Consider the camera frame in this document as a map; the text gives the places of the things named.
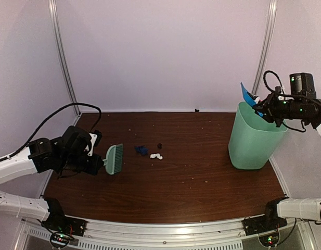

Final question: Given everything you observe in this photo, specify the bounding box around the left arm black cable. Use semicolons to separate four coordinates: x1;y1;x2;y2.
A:
0;103;102;162

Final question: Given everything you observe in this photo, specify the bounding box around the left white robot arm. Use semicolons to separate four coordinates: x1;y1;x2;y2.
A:
0;138;104;231

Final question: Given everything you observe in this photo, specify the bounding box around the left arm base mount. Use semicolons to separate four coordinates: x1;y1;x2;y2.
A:
39;198;86;249

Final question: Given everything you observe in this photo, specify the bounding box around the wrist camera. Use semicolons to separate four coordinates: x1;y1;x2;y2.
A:
85;130;102;156
275;85;286;101

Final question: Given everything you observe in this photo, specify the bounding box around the left aluminium frame post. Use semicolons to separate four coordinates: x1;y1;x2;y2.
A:
48;0;77;103

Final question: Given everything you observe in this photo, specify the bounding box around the small white paper scrap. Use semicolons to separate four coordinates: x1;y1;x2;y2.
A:
150;153;163;160

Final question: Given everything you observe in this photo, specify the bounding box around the mint green hand brush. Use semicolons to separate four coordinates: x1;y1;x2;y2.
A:
103;144;123;175

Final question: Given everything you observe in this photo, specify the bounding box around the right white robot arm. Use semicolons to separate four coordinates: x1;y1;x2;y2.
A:
252;93;321;230

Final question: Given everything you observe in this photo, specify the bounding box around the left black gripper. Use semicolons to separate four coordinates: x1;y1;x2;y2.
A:
59;152;104;175

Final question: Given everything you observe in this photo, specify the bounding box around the dark blue scrap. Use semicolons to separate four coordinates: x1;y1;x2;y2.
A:
134;145;148;156

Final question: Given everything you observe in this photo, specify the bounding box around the mint green waste bin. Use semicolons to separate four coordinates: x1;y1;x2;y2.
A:
228;102;288;170

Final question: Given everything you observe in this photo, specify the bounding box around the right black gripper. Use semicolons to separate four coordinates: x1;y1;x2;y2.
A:
252;90;305;127

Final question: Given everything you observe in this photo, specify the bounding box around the right aluminium frame post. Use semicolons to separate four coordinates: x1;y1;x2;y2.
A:
252;0;277;95

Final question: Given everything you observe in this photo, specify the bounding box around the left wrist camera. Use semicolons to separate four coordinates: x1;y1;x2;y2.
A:
85;130;102;156

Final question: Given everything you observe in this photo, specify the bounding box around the blue plastic dustpan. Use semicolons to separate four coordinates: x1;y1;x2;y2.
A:
240;82;262;108

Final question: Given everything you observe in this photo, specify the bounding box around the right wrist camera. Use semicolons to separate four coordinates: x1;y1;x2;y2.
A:
275;85;286;101

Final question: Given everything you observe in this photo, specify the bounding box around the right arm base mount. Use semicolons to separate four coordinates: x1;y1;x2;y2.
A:
242;205;287;248

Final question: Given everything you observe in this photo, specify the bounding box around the front aluminium rail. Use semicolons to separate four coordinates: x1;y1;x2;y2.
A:
12;217;318;249

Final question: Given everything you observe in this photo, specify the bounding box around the aluminium frame post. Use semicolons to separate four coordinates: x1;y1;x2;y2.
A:
252;0;277;95
48;0;77;103

